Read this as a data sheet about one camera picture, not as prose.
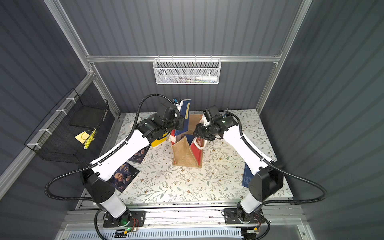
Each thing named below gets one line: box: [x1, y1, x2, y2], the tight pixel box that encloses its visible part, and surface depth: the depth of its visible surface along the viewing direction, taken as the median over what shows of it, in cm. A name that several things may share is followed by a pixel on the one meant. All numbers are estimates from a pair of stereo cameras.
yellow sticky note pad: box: [74, 131, 95, 145], surface depth 75 cm
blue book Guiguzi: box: [241, 162, 255, 188], surface depth 88 cm
